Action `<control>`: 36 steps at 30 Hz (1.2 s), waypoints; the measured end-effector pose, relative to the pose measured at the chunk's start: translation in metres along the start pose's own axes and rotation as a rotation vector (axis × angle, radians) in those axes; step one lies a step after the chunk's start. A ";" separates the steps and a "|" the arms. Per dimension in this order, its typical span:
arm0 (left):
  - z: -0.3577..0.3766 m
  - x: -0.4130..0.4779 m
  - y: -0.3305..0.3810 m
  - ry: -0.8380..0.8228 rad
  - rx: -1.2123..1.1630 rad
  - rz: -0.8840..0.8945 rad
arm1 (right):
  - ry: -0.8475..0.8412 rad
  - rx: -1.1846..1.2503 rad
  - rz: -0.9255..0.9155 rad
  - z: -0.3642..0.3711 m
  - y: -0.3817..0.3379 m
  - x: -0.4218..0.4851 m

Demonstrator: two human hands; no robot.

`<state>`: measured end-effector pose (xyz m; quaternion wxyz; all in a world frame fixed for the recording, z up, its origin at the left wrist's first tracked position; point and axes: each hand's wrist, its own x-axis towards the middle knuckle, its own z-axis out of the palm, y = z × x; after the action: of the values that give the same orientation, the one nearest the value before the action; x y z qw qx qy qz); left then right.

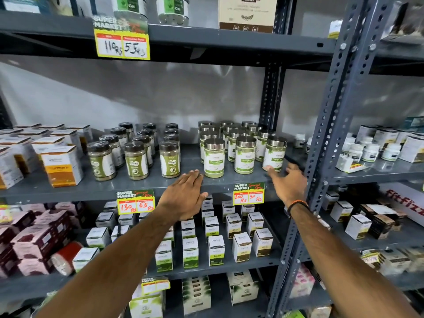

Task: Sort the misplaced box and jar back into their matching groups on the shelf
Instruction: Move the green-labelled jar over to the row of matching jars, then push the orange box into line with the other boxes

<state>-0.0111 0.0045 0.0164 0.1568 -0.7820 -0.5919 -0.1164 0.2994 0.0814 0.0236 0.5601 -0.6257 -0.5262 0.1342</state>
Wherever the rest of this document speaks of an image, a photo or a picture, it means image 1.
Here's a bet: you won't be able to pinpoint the group of dark-lid green jars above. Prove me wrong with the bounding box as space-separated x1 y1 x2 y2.
87 122 181 182

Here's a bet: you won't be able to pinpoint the person's left forearm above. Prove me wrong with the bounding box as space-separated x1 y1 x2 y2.
35 206 187 318

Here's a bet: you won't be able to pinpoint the group of white green boxes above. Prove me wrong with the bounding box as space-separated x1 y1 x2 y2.
72 194 274 273

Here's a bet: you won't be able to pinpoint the stack of dark brown boxes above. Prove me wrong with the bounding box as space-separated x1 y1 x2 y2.
359 203 409 240

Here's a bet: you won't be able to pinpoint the white green-print box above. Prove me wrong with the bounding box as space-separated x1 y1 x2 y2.
129 291 166 318

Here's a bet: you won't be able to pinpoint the group of white printed boxes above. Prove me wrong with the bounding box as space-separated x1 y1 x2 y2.
355 124 424 163

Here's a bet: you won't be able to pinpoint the red white packet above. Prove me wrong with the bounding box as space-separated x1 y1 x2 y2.
50 241 83 276

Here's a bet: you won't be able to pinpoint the stack of white leaf-print boxes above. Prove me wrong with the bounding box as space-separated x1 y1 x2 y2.
182 276 212 316

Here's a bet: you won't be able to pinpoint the dark shiny packets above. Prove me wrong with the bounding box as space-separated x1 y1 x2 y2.
381 1 424 45

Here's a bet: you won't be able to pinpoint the group of cream dark boxes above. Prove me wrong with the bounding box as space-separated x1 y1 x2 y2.
360 246 424 276

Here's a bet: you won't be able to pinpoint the yellow red price tag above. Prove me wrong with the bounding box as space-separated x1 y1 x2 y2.
116 189 156 215
233 182 266 206

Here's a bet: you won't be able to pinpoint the orange black beaded wristband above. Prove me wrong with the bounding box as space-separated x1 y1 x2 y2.
286 199 310 218

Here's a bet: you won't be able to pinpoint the group of pink maroon boxes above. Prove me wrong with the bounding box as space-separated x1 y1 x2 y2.
0 201 87 279

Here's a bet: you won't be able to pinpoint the small white yellow box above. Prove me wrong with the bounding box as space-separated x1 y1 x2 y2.
327 19 344 40

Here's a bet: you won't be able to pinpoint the stack of pink white boxes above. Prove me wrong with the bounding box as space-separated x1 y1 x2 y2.
290 264 316 299

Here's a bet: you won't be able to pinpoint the person's right forearm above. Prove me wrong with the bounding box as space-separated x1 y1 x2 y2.
290 203 419 318

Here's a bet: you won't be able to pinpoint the small yellow price tag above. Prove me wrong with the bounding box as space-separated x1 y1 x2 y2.
141 277 171 296

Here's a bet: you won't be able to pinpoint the group of small white jars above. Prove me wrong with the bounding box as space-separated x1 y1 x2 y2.
341 132 402 163

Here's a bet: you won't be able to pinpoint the group of white orange boxes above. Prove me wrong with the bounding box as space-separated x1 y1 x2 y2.
0 123 93 190

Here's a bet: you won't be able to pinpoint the flat white red box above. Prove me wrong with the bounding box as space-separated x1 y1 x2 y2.
335 154 365 173

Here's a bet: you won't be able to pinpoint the beige brown powder box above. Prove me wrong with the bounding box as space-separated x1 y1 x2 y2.
218 0 278 34

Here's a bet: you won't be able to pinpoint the white leaf-print box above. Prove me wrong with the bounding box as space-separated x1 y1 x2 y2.
227 270 260 306

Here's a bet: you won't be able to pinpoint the grey metal shelving rack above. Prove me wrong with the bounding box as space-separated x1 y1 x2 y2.
0 10 338 318
267 0 424 318

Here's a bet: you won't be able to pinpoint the clear green-label gel jar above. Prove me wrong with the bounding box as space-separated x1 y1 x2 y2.
111 0 149 22
155 0 191 26

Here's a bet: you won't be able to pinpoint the large white red-lettered carton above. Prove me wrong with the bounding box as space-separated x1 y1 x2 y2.
379 182 424 227

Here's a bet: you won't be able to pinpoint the large yellow price tag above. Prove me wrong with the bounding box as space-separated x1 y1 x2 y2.
92 15 151 61

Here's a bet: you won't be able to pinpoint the small white cube box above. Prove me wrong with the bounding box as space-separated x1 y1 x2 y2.
344 214 373 241
330 201 354 223
323 191 341 211

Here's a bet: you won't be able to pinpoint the person's left hand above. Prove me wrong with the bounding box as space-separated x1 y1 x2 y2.
157 170 209 222

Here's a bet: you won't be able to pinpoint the row of blue white boxes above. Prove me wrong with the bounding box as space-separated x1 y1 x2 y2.
0 0 97 16

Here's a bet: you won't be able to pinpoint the person's right hand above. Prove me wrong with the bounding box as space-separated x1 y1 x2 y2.
267 163 309 208

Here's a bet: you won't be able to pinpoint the teal box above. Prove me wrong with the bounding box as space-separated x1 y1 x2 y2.
402 116 424 133

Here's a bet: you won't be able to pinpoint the group of silver-lid green jars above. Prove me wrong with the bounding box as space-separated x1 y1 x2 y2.
197 120 288 179

